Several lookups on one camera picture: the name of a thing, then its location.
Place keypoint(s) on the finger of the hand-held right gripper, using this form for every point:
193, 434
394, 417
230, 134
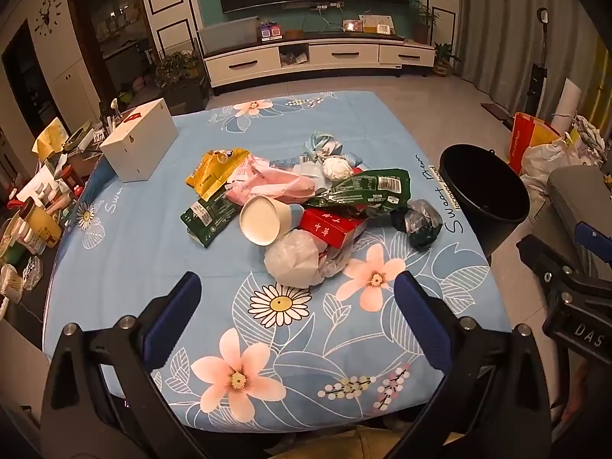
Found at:
595, 243
545, 260

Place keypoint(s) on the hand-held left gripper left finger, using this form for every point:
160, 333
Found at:
174, 315

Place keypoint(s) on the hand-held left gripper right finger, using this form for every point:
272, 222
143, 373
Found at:
423, 320

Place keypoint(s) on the dark wrapper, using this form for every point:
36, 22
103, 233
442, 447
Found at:
418, 224

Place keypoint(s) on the black bucket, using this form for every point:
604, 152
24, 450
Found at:
478, 186

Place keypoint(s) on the small green snack bag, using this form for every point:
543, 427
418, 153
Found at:
208, 217

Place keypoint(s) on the white paper cup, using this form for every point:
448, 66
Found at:
260, 220

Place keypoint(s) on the red cardboard box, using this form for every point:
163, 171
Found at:
330, 227

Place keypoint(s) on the large green snack bag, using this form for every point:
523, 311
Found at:
363, 189

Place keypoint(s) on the yellow snack bag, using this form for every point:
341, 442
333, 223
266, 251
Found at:
210, 172

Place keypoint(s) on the pink plastic bag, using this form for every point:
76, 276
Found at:
282, 184

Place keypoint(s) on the white tissue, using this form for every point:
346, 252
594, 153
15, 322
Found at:
337, 168

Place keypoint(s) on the clear plastic wrapper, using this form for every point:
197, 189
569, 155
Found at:
306, 172

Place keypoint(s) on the blue patterned wrapper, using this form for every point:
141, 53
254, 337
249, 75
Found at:
325, 143

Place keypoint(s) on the grey sofa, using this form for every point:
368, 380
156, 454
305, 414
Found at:
573, 191

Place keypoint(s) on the blue floral tablecloth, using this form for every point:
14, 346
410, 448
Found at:
143, 248

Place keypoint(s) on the large white plastic bag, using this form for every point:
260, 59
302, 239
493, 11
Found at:
545, 160

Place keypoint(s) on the pile of clothes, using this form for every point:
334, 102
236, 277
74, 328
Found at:
588, 134

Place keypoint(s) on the red yellow shopping bag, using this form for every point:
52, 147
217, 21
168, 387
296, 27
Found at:
526, 141

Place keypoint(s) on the white panel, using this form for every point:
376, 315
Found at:
570, 98

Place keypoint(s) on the dark floor mat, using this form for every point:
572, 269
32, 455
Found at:
497, 114

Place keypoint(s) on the white box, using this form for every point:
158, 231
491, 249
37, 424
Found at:
138, 148

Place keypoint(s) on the upright vacuum cleaner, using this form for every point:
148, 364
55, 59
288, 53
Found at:
538, 81

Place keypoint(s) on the yellow paper bag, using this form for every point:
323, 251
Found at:
50, 136

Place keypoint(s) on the small potted plant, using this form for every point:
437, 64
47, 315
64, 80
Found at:
444, 60

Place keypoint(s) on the potted plant in dark planter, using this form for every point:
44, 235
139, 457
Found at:
184, 81

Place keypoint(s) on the grey curtain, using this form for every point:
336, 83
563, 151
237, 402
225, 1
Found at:
502, 24

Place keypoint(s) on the tall potted plant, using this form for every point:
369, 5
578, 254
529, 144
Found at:
423, 21

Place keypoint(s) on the white television cabinet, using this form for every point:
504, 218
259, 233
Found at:
334, 55

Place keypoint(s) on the grey storage box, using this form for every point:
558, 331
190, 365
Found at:
229, 36

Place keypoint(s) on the white desk calendar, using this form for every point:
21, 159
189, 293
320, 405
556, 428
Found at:
377, 24

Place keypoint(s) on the white power strip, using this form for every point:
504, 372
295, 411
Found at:
327, 6

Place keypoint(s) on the small picture frame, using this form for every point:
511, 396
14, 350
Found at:
353, 26

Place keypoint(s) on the black wall clock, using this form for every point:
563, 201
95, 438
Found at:
48, 15

